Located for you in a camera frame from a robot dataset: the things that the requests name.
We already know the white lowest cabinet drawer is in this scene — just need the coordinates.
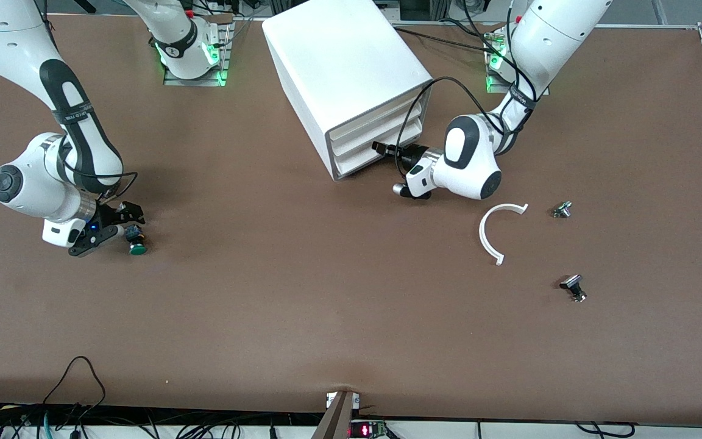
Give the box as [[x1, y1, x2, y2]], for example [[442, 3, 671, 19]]
[[335, 120, 424, 176]]

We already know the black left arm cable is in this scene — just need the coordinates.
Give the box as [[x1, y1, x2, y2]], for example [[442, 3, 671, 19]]
[[403, 0, 537, 184]]

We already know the brown camera mount post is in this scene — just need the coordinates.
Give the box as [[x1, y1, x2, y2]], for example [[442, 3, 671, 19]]
[[311, 390, 356, 439]]

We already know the white curved plastic arc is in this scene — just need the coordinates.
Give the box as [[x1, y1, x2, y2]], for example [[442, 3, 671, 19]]
[[479, 203, 530, 266]]

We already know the circuit board with red light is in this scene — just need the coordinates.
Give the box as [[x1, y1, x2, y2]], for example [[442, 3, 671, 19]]
[[349, 420, 388, 438]]

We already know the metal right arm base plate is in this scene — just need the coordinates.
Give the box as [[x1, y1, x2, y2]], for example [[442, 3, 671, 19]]
[[163, 15, 233, 87]]

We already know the short black base cable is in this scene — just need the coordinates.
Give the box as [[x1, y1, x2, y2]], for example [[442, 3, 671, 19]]
[[439, 17, 493, 38]]

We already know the black looped cable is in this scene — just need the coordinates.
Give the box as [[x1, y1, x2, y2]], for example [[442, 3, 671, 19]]
[[42, 356, 107, 427]]

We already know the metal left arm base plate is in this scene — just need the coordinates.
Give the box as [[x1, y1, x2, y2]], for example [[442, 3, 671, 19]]
[[486, 37, 551, 96]]

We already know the white drawer cabinet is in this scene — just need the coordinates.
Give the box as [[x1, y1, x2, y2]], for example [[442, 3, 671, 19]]
[[263, 0, 436, 182]]

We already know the white highest cabinet drawer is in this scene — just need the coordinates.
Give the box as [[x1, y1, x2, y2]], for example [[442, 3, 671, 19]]
[[331, 88, 426, 146]]

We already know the small metal bolt lower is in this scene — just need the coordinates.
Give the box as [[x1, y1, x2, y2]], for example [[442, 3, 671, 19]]
[[559, 274, 587, 303]]

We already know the black floor cable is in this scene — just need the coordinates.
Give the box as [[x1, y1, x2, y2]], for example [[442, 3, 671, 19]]
[[573, 421, 635, 438]]

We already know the green push button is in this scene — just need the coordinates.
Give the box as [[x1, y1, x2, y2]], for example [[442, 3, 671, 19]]
[[124, 224, 149, 255]]

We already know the long black base cable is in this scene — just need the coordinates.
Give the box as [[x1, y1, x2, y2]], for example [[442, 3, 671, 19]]
[[392, 26, 493, 54]]

